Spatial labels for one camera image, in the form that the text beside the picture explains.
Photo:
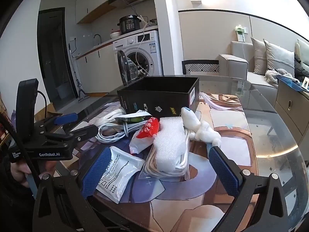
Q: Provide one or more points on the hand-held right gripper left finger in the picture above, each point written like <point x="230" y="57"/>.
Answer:
<point x="96" y="171"/>

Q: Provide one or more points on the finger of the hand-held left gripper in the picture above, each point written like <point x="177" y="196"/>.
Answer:
<point x="84" y="131"/>
<point x="66" y="119"/>

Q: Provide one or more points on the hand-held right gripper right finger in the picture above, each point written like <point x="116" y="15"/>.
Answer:
<point x="224" y="171"/>

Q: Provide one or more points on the white plush toy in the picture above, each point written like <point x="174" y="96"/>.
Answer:
<point x="205" y="130"/>

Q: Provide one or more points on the green snack packet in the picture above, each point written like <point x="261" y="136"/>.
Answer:
<point x="135" y="119"/>

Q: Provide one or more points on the red and white packet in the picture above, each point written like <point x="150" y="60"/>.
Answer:
<point x="147" y="130"/>

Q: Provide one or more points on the black cardboard box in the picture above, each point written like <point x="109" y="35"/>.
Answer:
<point x="157" y="101"/>

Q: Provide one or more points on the person's left hand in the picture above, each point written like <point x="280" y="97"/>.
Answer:
<point x="19" y="171"/>

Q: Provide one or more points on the brown cardboard box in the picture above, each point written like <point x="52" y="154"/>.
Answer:
<point x="49" y="112"/>

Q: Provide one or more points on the white printed sachet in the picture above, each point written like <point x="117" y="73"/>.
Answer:
<point x="118" y="174"/>

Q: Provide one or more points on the flat mop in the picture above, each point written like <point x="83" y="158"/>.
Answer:
<point x="80" y="94"/>

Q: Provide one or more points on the dark door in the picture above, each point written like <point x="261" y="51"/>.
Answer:
<point x="53" y="58"/>

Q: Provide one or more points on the kitchen counter unit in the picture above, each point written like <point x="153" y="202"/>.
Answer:
<point x="96" y="62"/>

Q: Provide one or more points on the kitchen faucet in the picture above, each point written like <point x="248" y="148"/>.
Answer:
<point x="99" y="37"/>

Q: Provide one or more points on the beige cabinet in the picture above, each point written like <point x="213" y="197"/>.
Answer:
<point x="292" y="106"/>

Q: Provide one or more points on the small bowl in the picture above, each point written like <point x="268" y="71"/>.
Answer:
<point x="115" y="34"/>

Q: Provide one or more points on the beige sofa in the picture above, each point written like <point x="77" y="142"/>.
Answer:
<point x="234" y="65"/>

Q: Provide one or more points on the grey fluffy cloth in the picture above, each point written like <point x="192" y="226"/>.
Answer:
<point x="272" y="76"/>

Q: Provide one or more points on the black patterned chair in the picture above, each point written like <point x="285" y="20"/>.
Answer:
<point x="200" y="67"/>

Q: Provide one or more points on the white washing machine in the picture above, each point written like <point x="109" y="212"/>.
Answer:
<point x="149" y="43"/>

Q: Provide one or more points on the blue flat sheet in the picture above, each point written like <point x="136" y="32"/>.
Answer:
<point x="289" y="82"/>

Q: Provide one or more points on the black pressure cooker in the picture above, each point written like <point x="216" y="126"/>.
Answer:
<point x="129" y="25"/>

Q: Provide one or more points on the beige cushion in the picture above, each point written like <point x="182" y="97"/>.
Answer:
<point x="258" y="58"/>

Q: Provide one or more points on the grey cushion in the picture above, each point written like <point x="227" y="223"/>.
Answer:
<point x="280" y="58"/>

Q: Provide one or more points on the black jacket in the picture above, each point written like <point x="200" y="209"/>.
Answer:
<point x="301" y="69"/>

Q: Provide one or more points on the pale green cushion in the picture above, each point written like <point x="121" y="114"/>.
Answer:
<point x="303" y="50"/>

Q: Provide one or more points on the white wall cupboards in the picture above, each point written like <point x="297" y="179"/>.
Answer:
<point x="96" y="2"/>

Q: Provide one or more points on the small white frame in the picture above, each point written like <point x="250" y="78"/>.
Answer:
<point x="306" y="82"/>

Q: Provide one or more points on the white wall control panel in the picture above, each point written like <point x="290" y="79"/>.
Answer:
<point x="240" y="35"/>

